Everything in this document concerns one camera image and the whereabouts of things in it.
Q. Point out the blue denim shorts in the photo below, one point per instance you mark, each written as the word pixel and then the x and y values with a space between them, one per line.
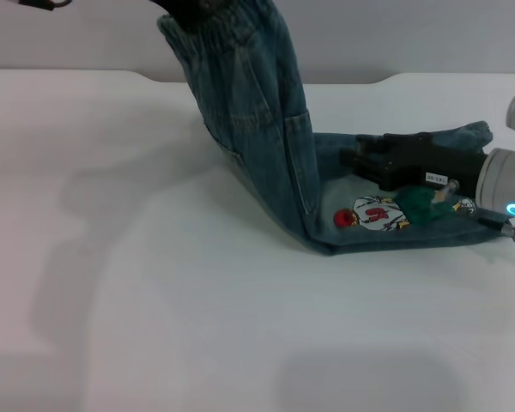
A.
pixel 249 86

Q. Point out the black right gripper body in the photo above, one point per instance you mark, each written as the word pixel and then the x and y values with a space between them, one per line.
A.
pixel 429 161

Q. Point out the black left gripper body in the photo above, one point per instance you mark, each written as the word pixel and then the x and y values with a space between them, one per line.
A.
pixel 184 10

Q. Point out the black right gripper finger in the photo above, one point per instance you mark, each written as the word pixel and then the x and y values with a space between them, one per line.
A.
pixel 371 142
pixel 367 163

